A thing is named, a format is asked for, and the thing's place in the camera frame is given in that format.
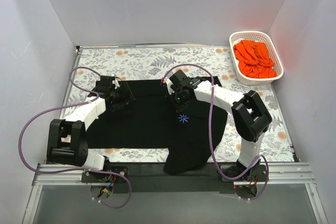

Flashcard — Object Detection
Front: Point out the white perforated plastic basket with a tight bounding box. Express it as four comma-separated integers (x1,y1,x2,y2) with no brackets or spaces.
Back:
229,31,284,86

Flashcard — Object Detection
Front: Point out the black t shirt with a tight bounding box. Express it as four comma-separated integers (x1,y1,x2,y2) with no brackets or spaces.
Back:
86,76,228,176

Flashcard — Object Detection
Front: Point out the aluminium front rail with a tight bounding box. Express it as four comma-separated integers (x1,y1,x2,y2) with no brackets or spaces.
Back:
33,162,316,185

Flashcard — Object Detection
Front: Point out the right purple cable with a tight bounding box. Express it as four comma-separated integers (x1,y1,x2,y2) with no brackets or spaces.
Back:
162,63,270,202

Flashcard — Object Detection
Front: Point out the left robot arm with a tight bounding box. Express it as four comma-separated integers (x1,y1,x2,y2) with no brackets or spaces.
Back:
47,87,135,182

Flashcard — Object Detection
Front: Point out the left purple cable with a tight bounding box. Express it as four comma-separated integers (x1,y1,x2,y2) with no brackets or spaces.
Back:
18,66,132,208

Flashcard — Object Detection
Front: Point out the aluminium rail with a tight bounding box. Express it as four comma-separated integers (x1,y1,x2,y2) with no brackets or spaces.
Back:
76,44,229,51
33,162,316,185

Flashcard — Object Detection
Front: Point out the floral patterned table mat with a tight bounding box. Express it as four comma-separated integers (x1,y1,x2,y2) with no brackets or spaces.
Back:
74,46,294,162

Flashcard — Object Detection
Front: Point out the orange t shirt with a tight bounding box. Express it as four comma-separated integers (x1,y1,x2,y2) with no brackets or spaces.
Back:
233,40,277,79

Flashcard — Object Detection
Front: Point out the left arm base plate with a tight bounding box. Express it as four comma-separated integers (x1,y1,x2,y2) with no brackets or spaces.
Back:
81,165,129,183

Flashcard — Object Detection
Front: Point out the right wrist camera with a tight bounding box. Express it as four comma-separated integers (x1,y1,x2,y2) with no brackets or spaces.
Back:
163,70,202,94

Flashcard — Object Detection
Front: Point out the purple cable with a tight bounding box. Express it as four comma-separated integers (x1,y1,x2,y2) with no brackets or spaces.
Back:
18,66,132,208
162,63,270,202

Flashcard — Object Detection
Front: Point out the aluminium back rail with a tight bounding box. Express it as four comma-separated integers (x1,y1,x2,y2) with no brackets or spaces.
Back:
76,44,229,51

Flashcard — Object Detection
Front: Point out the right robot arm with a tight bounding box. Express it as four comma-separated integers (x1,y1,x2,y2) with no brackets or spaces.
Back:
161,77,272,181

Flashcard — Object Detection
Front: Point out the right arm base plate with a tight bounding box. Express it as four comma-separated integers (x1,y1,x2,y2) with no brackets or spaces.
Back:
219,163,267,182

